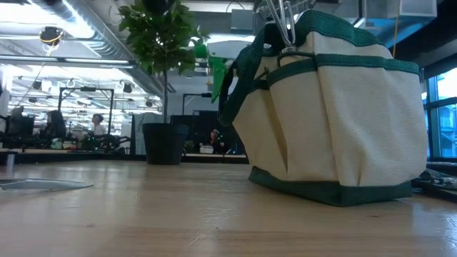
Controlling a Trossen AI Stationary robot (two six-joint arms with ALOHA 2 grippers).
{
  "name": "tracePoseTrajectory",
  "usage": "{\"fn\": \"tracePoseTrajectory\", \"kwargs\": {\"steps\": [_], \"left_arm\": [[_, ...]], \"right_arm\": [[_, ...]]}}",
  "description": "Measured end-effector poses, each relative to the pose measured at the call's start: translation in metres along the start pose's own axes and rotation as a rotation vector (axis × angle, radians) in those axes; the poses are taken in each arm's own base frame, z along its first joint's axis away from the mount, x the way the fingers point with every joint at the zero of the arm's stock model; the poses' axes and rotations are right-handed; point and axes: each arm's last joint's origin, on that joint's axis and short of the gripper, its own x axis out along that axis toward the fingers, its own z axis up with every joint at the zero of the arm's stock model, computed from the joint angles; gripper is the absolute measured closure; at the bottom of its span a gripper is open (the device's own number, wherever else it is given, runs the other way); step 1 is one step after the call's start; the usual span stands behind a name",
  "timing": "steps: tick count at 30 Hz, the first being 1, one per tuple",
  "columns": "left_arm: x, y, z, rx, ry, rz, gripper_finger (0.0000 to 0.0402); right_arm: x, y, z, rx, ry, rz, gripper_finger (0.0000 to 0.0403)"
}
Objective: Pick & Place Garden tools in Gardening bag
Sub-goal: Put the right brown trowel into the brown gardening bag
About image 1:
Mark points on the green potted tree black pot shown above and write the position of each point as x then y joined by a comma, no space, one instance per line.
164,142

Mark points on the cream canvas gardening bag green trim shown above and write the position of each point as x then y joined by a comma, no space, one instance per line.
357,125

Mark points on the person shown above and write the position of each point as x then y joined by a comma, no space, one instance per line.
55,125
215,141
98,125

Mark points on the white ceiling ventilation box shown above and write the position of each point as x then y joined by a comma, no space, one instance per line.
410,9

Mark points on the long ceiling light bar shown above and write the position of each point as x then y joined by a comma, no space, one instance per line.
71,61

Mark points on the grey cabinet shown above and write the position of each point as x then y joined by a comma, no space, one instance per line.
136,132

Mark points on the green plastic spray bottle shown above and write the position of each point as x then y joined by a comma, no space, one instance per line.
228,50

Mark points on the black background robot station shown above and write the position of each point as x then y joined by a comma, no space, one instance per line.
21,125

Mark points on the black gantry frame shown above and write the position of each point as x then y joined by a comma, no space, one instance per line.
111,107

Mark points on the ribbed silver ceiling duct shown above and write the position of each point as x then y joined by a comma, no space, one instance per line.
107,43

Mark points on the black table frame extrusion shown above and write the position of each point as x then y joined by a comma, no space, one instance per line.
89,157

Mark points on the black equipment rack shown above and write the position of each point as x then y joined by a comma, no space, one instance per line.
200,125

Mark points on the black-framed window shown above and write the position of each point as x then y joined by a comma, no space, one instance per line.
441,118

